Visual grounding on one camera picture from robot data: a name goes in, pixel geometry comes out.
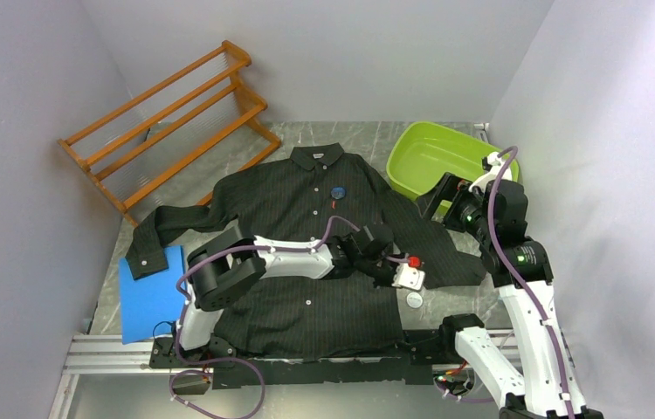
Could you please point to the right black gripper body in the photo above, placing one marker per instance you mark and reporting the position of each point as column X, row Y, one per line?
column 468, row 215

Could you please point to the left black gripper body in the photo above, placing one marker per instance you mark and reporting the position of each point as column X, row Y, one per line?
column 382, row 268

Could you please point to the black pinstriped shirt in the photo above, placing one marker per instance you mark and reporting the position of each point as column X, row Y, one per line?
column 289, row 200

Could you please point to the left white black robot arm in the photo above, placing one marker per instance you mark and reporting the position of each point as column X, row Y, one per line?
column 225, row 269

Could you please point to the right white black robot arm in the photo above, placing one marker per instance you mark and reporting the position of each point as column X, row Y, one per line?
column 544, row 384

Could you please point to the lime green plastic basin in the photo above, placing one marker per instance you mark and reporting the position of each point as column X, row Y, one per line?
column 422, row 155

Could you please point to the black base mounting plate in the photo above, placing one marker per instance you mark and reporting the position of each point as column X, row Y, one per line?
column 230, row 374

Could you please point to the orange wooden shoe rack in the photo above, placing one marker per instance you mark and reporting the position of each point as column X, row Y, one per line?
column 130, row 146

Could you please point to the blue flat mat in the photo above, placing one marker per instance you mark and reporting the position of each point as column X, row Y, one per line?
column 148, row 301

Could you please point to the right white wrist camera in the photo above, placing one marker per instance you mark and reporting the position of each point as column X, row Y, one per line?
column 492, row 166

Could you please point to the aluminium frame rail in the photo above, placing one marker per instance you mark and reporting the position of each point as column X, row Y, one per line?
column 106, row 354

